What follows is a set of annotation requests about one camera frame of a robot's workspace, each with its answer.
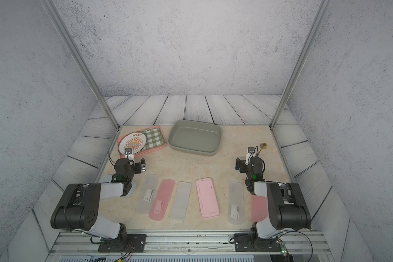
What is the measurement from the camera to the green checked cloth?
1.10 meters

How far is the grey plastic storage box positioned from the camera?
3.47 ft

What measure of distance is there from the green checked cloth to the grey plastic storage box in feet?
0.21
